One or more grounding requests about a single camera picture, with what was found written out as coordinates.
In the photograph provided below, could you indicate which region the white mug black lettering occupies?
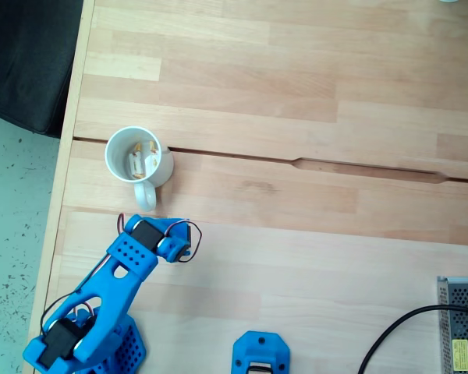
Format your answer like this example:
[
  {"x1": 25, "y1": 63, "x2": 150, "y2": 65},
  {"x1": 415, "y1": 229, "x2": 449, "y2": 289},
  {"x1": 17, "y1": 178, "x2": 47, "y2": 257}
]
[{"x1": 104, "y1": 125, "x2": 176, "y2": 213}]

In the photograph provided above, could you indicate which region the wrapped sweet white yellow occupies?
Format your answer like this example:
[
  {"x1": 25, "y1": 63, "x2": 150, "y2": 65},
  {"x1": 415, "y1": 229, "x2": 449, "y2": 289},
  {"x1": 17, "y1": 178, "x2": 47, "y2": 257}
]
[{"x1": 129, "y1": 143, "x2": 146, "y2": 182}]

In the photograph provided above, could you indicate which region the black cushion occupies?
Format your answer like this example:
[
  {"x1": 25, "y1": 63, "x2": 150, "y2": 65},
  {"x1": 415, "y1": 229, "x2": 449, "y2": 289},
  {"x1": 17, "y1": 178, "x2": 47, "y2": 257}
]
[{"x1": 0, "y1": 0, "x2": 87, "y2": 139}]

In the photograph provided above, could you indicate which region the metal mesh power supply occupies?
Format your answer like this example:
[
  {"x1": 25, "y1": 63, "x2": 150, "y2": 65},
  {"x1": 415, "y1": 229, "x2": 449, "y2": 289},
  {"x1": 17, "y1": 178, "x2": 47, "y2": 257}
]
[{"x1": 436, "y1": 276, "x2": 468, "y2": 374}]

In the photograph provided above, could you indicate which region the thin servo wire loop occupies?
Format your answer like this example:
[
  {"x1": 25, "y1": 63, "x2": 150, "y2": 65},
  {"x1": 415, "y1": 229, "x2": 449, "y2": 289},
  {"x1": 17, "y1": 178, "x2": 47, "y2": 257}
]
[{"x1": 179, "y1": 220, "x2": 203, "y2": 264}]

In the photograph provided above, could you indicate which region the blue post base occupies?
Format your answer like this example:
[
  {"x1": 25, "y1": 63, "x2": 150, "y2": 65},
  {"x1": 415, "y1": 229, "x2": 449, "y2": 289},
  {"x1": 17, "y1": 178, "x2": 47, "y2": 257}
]
[{"x1": 232, "y1": 330, "x2": 293, "y2": 374}]

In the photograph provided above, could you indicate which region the thick black power cable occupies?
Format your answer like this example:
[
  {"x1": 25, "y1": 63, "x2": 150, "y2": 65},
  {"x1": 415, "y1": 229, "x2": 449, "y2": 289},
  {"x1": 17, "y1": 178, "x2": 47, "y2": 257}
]
[{"x1": 356, "y1": 305, "x2": 468, "y2": 374}]

